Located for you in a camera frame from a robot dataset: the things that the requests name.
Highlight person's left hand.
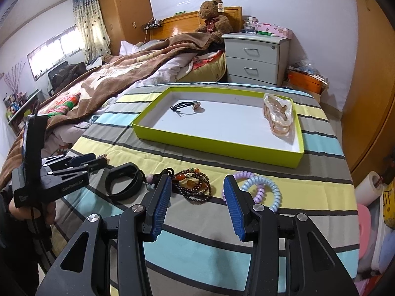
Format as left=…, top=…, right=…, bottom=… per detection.
left=8, top=200, right=58, bottom=234

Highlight black hair tie with bead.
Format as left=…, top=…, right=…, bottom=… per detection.
left=170, top=100, right=205, bottom=115

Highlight tall wooden cabinet with stars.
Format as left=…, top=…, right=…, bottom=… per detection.
left=97, top=0, right=154, bottom=56

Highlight orange storage box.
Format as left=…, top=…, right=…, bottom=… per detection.
left=288, top=69, right=329, bottom=95

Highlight window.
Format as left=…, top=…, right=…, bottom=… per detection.
left=27, top=25, right=87, bottom=82

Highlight red green plaid pillow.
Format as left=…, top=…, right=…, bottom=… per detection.
left=38, top=92, right=82, bottom=120

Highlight black fitness band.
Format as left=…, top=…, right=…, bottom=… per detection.
left=105, top=162, right=145, bottom=200

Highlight white storage bin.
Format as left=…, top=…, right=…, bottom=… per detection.
left=370, top=210, right=395, bottom=273

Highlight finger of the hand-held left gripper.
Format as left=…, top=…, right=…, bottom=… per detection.
left=41, top=152, right=97, bottom=171
left=51, top=157, right=108, bottom=180

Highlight blue spiral hair tie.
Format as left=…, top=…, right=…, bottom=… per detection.
left=240, top=175, right=282, bottom=213

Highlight pink floral tissue box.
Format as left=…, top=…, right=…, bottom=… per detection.
left=253, top=22, right=293, bottom=39

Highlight white quilt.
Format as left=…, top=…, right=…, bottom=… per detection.
left=118, top=40, right=199, bottom=82

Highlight brown patterned blanket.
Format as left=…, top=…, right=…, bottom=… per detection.
left=0, top=32, right=223, bottom=192

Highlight grey three-drawer nightstand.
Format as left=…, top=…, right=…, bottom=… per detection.
left=222, top=32, right=292, bottom=87

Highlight brown teddy bear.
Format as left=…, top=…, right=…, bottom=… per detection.
left=194, top=0, right=234, bottom=44

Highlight clear plastic bag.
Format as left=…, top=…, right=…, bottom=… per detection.
left=288, top=59, right=322, bottom=77

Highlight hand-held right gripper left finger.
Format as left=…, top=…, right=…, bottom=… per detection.
left=35, top=173, right=172, bottom=296

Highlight black hair tie pastel beads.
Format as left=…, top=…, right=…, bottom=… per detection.
left=146, top=167, right=174, bottom=191

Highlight large wooden wardrobe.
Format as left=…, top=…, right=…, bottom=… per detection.
left=340, top=0, right=395, bottom=189

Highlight white paper roll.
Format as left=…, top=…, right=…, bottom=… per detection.
left=354, top=170, right=384, bottom=206

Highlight dark beaded bracelet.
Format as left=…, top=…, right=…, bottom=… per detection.
left=171, top=167, right=214, bottom=200

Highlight dotted curtain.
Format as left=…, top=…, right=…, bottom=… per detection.
left=72, top=0, right=112, bottom=66

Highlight cluttered white shelf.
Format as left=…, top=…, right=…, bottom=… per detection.
left=2, top=89, right=43, bottom=128

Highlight small headboard shelf with charger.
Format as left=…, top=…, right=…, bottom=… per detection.
left=141, top=18, right=165, bottom=32

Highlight purple spiral hair tie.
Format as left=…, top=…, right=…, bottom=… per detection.
left=221, top=170, right=266, bottom=204

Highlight clear amber hair claw clip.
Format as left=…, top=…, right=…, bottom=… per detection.
left=263, top=93, right=294, bottom=136

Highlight black chair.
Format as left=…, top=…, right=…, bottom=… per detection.
left=47, top=61, right=87, bottom=97

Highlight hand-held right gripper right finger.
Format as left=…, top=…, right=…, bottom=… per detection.
left=223, top=174, right=360, bottom=296

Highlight green shallow box tray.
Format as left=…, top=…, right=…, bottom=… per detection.
left=132, top=86, right=305, bottom=169

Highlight wooden headboard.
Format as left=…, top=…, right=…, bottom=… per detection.
left=150, top=6, right=243, bottom=41

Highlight yellow printed container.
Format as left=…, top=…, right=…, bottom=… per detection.
left=382, top=179, right=395, bottom=229

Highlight pink plastic stool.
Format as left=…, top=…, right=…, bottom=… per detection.
left=356, top=204, right=373, bottom=262

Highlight yellow cushion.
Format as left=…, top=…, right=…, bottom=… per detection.
left=184, top=50, right=228, bottom=83

